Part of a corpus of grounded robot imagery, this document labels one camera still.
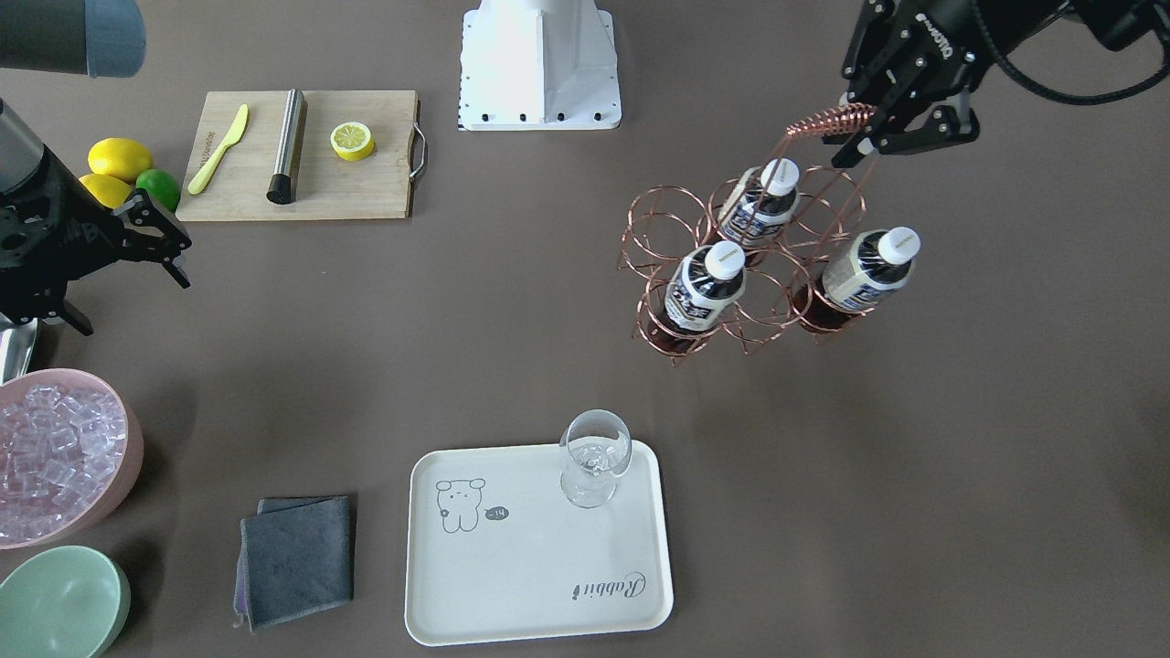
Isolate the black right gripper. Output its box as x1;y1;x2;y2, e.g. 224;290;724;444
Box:
1;164;193;336

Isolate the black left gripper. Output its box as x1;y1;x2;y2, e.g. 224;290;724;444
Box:
830;1;991;167

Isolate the copper wire bottle basket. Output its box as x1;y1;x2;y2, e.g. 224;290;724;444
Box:
617;101;889;364

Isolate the tea bottle cream label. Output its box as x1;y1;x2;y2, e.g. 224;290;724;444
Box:
646;240;746;355

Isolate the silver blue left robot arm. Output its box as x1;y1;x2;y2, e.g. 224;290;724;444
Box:
832;1;1166;167

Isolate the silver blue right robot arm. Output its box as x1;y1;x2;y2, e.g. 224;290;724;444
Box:
1;1;192;334

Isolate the tea bottle white blue label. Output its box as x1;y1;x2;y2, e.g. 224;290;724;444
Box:
792;228;922;334

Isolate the dark tea bottle white cap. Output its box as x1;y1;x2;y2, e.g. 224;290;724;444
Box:
718;158;801;251

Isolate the green lime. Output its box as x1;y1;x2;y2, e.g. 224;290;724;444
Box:
135;167;181;212

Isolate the whole yellow lemon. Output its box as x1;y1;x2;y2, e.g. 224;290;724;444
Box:
87;137;154;184

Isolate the steel ice scoop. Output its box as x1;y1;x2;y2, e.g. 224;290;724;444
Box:
1;317;40;383

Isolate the yellow plastic knife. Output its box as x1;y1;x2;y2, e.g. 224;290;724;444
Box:
186;104;250;196

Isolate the pink bowl of ice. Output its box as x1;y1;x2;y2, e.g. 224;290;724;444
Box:
1;369;144;550

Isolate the steel cylinder muddler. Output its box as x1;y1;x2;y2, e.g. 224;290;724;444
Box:
266;89;308;205

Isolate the half lemon slice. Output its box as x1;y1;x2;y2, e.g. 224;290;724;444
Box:
329;121;376;162

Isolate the bamboo cutting board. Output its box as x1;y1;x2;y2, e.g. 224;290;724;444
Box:
176;90;425;222

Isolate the mint green bowl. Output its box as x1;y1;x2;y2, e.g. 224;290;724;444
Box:
1;546;133;657

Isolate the grey folded cloth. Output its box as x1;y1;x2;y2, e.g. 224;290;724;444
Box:
233;495;355;633

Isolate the clear wine glass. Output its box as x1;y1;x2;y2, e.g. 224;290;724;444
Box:
559;409;633;509

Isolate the cream rabbit serving tray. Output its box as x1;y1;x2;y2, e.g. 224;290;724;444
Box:
404;441;675;646

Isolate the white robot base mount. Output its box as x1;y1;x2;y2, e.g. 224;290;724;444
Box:
457;1;622;131

